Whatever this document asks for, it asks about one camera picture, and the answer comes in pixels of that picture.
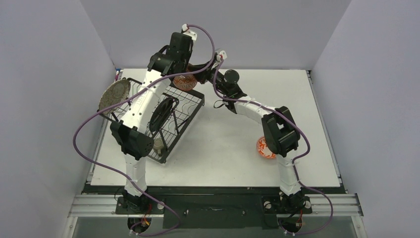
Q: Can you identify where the red patterned upturned bowl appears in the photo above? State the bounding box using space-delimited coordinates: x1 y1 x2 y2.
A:
172 74 198 91

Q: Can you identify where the black round plate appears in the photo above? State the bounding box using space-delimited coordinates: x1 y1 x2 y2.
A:
149 97 179 132

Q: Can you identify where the speckled oval plate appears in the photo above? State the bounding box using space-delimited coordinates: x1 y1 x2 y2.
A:
98 78 131 111

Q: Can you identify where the olive green ceramic mug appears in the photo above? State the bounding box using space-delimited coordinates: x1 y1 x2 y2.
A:
153 138 167 157

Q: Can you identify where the orange floral bowl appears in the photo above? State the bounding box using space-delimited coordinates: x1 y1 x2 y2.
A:
256 136 276 159

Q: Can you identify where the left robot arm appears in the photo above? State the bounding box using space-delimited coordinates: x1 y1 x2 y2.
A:
110 30 197 213

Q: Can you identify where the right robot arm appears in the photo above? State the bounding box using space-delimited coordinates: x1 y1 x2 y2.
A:
187 61 312 214

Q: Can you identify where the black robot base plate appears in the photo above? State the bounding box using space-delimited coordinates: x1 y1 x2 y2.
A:
82 185 329 231

